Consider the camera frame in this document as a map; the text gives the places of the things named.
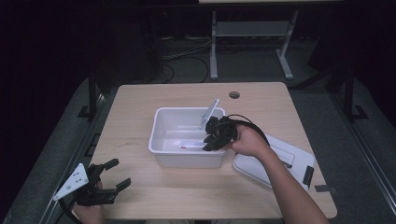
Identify grey metal stand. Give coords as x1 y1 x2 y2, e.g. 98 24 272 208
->
209 8 301 81

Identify white plastic storage box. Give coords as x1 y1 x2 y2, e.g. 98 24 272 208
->
148 106 227 170

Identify person's right hand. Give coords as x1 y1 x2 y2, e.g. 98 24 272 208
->
221 123 273 159

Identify grey tape strip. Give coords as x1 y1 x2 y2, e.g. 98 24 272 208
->
314 184 338 194

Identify aluminium frame rail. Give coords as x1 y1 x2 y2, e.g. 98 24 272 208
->
331 91 396 216
38 91 118 224

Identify person's left hand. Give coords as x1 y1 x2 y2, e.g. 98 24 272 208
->
71 181 106 224

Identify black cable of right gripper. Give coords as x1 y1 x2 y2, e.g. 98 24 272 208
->
221 114 272 147

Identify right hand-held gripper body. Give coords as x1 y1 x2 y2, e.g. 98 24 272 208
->
199 98 240 152

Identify white ointment tube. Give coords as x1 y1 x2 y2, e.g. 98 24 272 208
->
179 139 208 150

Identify white lid with black latches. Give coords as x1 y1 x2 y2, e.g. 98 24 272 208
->
232 133 317 191

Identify bundle of floor cables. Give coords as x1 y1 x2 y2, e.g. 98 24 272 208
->
159 35 213 84

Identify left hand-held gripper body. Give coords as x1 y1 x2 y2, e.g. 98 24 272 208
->
52 162 119 207

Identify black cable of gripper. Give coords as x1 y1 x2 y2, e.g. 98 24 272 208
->
57 196 82 224
221 114 272 147

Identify black frame post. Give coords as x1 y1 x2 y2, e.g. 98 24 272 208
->
325 63 370 123
77 73 107 121

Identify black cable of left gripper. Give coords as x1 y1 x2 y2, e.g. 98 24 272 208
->
57 196 82 224

